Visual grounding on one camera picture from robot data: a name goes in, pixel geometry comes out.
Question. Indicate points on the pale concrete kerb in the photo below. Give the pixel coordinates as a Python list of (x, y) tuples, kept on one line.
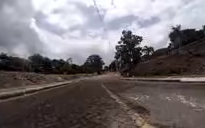
[(23, 90), (190, 79)]

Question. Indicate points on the bare earth verge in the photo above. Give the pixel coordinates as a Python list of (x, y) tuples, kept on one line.
[(23, 79)]

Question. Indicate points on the yellow painted centre line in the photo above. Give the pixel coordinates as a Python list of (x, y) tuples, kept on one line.
[(114, 97)]

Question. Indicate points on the trees on hilltop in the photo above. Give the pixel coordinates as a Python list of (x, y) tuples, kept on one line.
[(186, 35)]

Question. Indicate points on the tall dark tree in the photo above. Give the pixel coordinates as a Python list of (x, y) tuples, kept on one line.
[(128, 50)]

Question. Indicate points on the brown cobblestone road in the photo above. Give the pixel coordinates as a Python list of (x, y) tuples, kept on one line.
[(73, 106)]

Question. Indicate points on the bare earth embankment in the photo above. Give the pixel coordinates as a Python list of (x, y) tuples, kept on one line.
[(183, 63)]

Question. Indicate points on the row of trees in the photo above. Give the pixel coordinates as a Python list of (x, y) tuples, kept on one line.
[(40, 64)]

